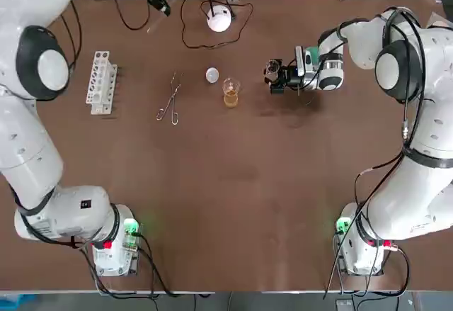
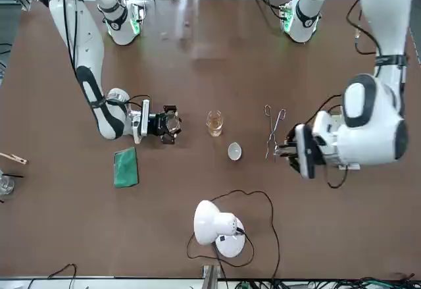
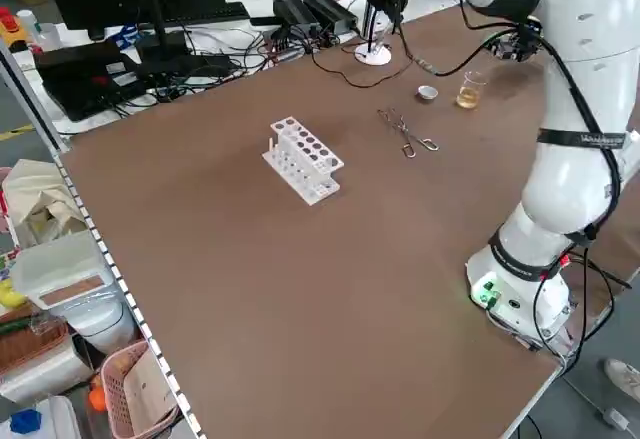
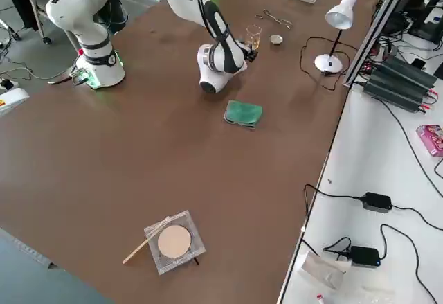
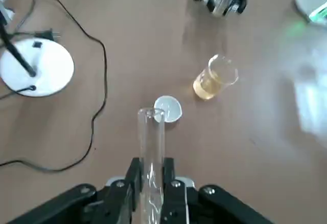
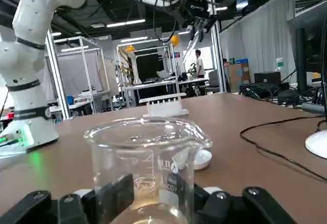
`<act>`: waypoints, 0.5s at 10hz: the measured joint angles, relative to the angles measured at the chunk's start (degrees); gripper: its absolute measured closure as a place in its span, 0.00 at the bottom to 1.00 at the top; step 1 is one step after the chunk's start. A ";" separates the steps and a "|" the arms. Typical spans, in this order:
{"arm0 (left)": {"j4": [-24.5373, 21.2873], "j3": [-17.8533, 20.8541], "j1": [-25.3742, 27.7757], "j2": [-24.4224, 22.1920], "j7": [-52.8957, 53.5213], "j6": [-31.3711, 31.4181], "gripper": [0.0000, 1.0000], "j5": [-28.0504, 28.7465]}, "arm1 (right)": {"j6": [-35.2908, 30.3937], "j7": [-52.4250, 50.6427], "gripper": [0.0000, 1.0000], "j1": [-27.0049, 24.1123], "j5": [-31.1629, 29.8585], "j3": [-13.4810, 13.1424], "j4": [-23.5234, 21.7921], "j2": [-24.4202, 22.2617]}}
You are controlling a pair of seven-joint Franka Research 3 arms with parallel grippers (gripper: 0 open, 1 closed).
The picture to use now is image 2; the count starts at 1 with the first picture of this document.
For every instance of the white desk lamp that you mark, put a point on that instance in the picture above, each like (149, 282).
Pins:
(210, 223)

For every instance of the metal crucible tongs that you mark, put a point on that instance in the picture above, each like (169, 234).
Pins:
(272, 135)

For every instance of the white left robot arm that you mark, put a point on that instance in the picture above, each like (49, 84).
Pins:
(385, 22)

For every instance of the glass beaker with amber liquid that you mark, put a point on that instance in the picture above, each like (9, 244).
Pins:
(215, 126)

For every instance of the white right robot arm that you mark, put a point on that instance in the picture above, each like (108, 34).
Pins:
(87, 45)

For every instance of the folded green cloth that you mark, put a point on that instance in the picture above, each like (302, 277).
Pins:
(126, 167)

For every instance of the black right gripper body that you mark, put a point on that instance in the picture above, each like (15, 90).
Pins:
(157, 124)

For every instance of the wooden test tube clamp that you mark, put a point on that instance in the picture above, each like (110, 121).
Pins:
(13, 159)

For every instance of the small white dish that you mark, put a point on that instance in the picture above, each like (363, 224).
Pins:
(235, 151)

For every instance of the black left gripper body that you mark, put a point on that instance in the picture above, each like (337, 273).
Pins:
(291, 137)

